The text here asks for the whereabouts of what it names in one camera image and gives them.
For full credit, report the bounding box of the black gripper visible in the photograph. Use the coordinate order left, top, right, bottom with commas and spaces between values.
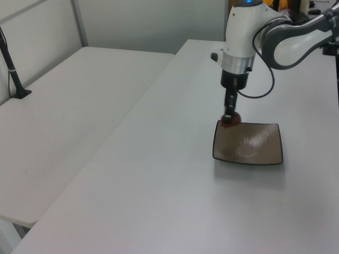
220, 69, 250, 119

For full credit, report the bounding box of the small round reddish-brown food item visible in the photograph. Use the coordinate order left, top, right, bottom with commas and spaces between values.
220, 112, 242, 129

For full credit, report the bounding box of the brown square ceramic plate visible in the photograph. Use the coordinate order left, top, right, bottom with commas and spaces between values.
212, 120, 284, 166

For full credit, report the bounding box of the white side table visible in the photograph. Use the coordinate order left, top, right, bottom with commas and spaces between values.
0, 46, 176, 254

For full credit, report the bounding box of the black pole with base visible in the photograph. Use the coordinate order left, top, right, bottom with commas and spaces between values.
0, 26, 32, 100

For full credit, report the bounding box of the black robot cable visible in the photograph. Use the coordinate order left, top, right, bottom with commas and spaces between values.
237, 25, 276, 99

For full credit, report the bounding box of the black clamp mount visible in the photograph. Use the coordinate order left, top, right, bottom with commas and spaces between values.
322, 39, 339, 56

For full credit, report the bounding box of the grey metal partition post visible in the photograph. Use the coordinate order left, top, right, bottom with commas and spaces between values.
70, 0, 89, 49

